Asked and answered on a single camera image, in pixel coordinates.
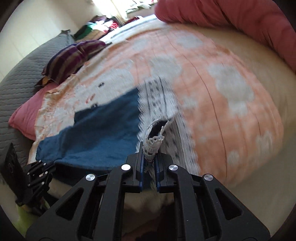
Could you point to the clothes pile by window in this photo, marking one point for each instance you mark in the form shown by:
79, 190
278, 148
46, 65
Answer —
99, 26

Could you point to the blue denim pants lace hem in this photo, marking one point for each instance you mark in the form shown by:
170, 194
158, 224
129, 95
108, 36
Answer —
147, 118

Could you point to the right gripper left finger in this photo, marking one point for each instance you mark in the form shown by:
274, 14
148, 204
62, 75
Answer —
93, 208

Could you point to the pink quilted pillow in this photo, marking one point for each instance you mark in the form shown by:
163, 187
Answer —
23, 118

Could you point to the grey quilted headboard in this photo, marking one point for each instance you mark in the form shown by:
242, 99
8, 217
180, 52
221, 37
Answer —
19, 85

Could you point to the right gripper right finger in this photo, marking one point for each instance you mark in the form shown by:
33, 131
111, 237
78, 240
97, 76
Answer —
205, 209

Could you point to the clothes on window sill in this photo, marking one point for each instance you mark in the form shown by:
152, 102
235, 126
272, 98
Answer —
136, 5

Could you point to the red rolled duvet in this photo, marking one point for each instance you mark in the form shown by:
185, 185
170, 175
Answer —
262, 21

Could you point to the orange white fleece blanket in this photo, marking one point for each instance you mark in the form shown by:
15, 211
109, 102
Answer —
233, 121

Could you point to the purple striped pillow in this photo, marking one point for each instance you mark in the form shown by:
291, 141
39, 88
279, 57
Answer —
69, 60

